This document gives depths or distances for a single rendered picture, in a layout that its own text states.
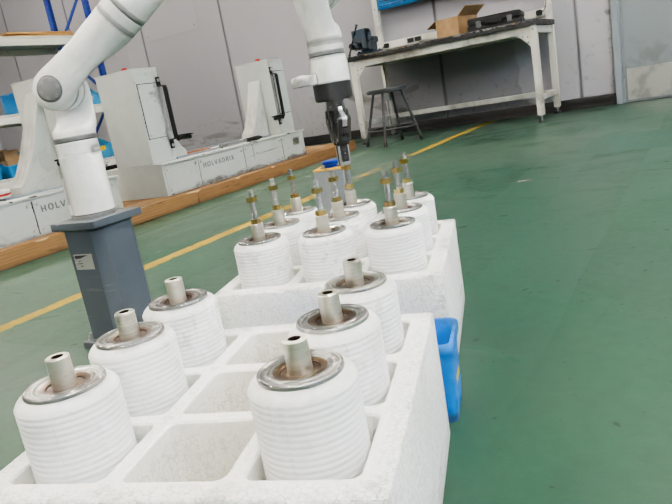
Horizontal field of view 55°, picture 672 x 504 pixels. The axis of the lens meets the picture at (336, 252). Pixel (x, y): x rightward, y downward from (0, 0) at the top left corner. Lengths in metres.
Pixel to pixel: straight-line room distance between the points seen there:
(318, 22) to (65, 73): 0.55
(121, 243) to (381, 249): 0.70
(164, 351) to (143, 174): 3.18
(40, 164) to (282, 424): 3.04
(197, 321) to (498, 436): 0.42
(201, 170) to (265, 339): 3.16
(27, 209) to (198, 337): 2.45
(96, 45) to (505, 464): 1.12
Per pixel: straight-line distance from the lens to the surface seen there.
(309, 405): 0.52
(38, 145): 3.50
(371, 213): 1.29
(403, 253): 1.03
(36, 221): 3.25
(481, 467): 0.86
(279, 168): 4.50
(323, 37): 1.27
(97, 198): 1.53
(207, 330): 0.83
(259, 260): 1.09
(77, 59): 1.49
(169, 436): 0.70
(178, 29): 7.93
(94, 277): 1.54
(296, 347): 0.54
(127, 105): 3.88
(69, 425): 0.64
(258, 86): 4.86
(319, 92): 1.27
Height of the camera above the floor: 0.47
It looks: 14 degrees down
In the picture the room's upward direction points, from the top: 10 degrees counter-clockwise
